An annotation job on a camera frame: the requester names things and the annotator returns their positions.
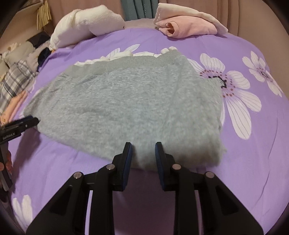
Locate beige tassel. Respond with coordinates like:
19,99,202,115
37,0,53,30

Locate white ruffled garment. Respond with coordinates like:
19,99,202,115
73,46,179,67

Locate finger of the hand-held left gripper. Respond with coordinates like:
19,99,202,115
0,116,40,136

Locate plaid cloth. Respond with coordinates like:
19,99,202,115
0,60,38,113

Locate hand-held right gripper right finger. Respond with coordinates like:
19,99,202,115
155,142,263,235

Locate grey sweatshirt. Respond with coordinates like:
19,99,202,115
24,49,227,171

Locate dark clothes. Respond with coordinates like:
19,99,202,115
27,32,53,68

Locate white plush pillow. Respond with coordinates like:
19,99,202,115
50,5,126,49

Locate person's left hand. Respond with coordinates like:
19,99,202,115
0,150,13,179

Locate pale grey cloth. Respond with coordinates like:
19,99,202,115
2,42,34,66

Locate cream folded garment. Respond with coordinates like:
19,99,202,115
154,3,229,34

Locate pink floral cloth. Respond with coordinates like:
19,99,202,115
0,90,29,127

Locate beige padded headboard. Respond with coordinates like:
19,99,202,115
48,0,280,46

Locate purple floral bed sheet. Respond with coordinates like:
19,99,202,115
7,19,286,235

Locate pink folded garment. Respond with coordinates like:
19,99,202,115
154,19,218,38

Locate teal curtain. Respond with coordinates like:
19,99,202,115
120,0,158,22

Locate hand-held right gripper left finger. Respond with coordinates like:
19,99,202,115
26,142,133,235

